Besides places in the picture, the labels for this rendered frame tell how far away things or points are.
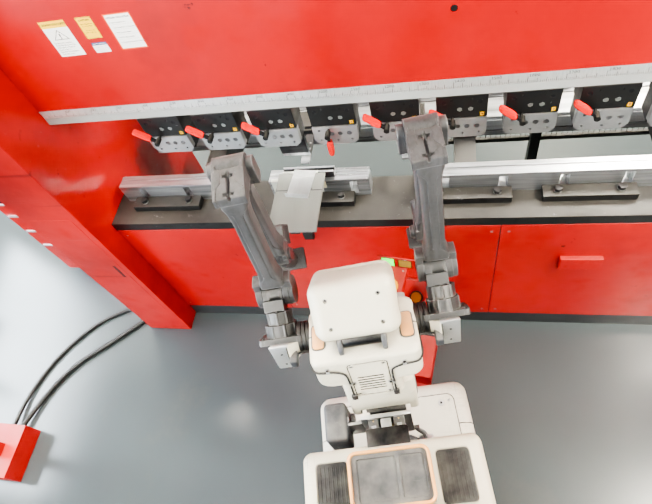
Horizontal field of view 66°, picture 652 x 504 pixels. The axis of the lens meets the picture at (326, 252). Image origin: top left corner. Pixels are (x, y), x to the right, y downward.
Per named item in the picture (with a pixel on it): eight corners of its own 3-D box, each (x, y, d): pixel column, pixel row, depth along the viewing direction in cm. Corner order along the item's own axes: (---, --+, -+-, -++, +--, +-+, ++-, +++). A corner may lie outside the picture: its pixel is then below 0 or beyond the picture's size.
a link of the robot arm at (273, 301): (265, 319, 134) (285, 316, 133) (258, 282, 133) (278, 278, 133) (273, 312, 143) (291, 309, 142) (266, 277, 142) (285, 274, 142)
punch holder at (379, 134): (375, 141, 168) (368, 103, 154) (376, 123, 172) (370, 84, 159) (421, 139, 164) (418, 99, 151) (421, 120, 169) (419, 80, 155)
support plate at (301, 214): (267, 233, 180) (266, 231, 179) (279, 175, 194) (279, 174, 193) (316, 232, 176) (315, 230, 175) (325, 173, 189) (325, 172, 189)
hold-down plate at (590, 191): (541, 202, 178) (543, 196, 175) (540, 189, 180) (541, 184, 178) (637, 199, 171) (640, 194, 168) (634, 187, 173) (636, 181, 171)
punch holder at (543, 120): (502, 134, 159) (507, 93, 145) (500, 115, 163) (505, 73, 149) (553, 132, 155) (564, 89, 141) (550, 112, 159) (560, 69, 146)
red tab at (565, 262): (557, 269, 198) (560, 260, 192) (556, 264, 199) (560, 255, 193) (599, 269, 195) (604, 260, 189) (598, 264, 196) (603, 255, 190)
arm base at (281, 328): (259, 347, 133) (303, 340, 131) (253, 317, 132) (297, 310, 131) (266, 339, 141) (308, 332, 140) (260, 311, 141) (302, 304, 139)
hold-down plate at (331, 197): (280, 208, 200) (277, 203, 198) (282, 197, 203) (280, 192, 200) (354, 206, 193) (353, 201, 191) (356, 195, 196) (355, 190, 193)
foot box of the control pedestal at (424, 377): (386, 387, 242) (384, 379, 232) (397, 339, 254) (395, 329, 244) (428, 396, 236) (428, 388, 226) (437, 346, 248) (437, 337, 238)
